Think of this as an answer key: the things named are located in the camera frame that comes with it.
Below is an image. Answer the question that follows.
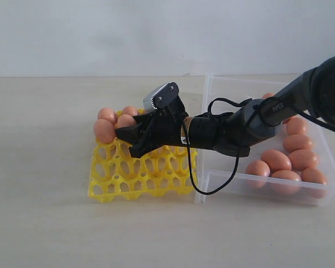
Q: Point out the brown egg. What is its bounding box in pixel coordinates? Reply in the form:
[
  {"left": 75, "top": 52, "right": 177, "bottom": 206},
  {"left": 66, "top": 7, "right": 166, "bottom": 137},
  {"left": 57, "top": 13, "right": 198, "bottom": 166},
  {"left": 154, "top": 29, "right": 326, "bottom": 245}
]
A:
[
  {"left": 286, "top": 117, "right": 308, "bottom": 135},
  {"left": 300, "top": 167, "right": 328, "bottom": 199},
  {"left": 122, "top": 106, "right": 139, "bottom": 117},
  {"left": 245, "top": 160, "right": 271, "bottom": 189},
  {"left": 262, "top": 93, "right": 274, "bottom": 99},
  {"left": 288, "top": 149, "right": 319, "bottom": 171},
  {"left": 271, "top": 170, "right": 301, "bottom": 195},
  {"left": 93, "top": 119, "right": 116, "bottom": 144},
  {"left": 117, "top": 114, "right": 137, "bottom": 128},
  {"left": 97, "top": 107, "right": 118, "bottom": 125},
  {"left": 260, "top": 149, "right": 291, "bottom": 172},
  {"left": 282, "top": 117, "right": 291, "bottom": 125},
  {"left": 283, "top": 134, "right": 314, "bottom": 153}
]

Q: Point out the yellow plastic egg tray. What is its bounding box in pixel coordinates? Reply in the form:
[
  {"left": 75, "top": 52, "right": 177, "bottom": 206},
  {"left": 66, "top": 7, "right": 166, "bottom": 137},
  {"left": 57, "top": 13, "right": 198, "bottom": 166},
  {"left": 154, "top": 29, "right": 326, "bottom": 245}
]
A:
[{"left": 88, "top": 137, "right": 198, "bottom": 203}]

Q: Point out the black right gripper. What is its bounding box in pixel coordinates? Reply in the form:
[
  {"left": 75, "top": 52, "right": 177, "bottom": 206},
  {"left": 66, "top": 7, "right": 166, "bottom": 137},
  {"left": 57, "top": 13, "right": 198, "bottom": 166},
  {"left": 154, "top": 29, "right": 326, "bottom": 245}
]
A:
[{"left": 116, "top": 97, "right": 188, "bottom": 158}]

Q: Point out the black camera cable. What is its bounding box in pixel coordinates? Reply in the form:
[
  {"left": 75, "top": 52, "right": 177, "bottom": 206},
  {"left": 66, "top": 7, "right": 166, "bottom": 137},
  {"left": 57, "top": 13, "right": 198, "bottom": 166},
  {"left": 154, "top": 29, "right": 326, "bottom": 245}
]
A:
[{"left": 184, "top": 97, "right": 335, "bottom": 195}]

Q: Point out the clear plastic bin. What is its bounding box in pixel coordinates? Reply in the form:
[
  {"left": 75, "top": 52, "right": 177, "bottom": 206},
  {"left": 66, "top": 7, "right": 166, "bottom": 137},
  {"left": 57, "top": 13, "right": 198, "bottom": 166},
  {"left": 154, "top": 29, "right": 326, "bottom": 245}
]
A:
[{"left": 197, "top": 74, "right": 335, "bottom": 205}]

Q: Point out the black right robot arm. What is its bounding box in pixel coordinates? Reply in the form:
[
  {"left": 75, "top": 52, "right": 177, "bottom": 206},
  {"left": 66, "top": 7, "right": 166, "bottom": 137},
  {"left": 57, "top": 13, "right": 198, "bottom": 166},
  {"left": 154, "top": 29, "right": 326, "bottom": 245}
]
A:
[{"left": 116, "top": 57, "right": 335, "bottom": 158}]

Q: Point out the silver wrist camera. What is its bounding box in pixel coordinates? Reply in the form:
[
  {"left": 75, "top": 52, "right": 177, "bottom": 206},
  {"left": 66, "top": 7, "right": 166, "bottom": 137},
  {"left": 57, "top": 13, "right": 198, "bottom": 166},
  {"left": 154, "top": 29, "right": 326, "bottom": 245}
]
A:
[{"left": 143, "top": 82, "right": 179, "bottom": 112}]

